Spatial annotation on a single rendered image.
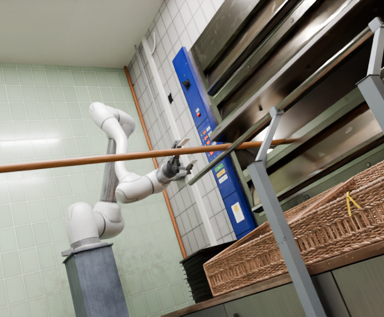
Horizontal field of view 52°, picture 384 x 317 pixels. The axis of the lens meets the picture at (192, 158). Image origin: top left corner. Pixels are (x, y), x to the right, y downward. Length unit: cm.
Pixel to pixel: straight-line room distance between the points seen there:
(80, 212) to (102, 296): 45
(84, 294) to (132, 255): 82
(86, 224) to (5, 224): 67
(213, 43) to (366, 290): 174
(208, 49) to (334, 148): 109
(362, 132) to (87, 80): 225
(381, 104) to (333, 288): 56
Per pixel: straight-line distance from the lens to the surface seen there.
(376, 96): 105
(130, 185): 185
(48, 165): 146
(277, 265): 151
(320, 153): 191
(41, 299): 259
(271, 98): 201
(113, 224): 231
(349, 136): 182
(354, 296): 126
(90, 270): 208
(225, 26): 242
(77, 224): 215
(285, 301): 145
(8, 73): 321
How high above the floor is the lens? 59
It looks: 19 degrees up
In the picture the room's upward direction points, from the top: 19 degrees counter-clockwise
